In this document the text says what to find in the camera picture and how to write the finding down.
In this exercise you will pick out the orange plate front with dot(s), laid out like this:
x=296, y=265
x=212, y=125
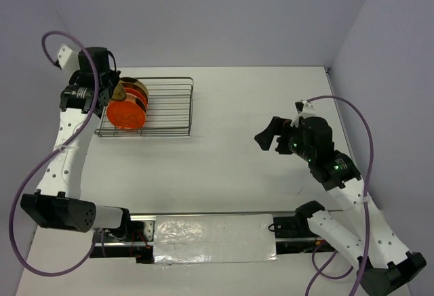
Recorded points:
x=125, y=115

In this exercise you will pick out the metal wire dish rack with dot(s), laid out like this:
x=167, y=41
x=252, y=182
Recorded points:
x=170, y=111

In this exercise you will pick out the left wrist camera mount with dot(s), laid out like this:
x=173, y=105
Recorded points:
x=67, y=58

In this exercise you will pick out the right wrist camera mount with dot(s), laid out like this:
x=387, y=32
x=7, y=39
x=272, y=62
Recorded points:
x=305, y=110

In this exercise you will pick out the silver foil sheet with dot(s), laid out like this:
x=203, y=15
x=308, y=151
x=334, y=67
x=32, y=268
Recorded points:
x=213, y=239

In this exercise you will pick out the yellow plate brown rim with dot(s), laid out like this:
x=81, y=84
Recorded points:
x=129, y=82

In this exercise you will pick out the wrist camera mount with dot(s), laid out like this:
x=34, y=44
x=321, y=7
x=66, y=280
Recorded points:
x=67, y=58
x=305, y=110

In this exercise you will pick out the black metal base rail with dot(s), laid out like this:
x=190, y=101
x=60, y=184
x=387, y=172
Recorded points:
x=291, y=237

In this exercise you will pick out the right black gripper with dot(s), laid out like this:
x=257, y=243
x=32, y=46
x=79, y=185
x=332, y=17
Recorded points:
x=264, y=138

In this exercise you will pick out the orange plate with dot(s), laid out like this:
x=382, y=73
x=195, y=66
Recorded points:
x=125, y=115
x=137, y=93

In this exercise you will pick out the yellow patterned plate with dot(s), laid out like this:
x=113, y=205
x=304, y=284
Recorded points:
x=119, y=93

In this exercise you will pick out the pink floral plate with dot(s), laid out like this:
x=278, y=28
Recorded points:
x=136, y=101

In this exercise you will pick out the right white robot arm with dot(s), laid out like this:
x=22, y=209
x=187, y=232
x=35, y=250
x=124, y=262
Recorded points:
x=382, y=261

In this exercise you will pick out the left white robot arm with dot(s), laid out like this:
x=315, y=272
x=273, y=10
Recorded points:
x=57, y=202

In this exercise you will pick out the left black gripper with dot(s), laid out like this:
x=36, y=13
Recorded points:
x=114, y=76

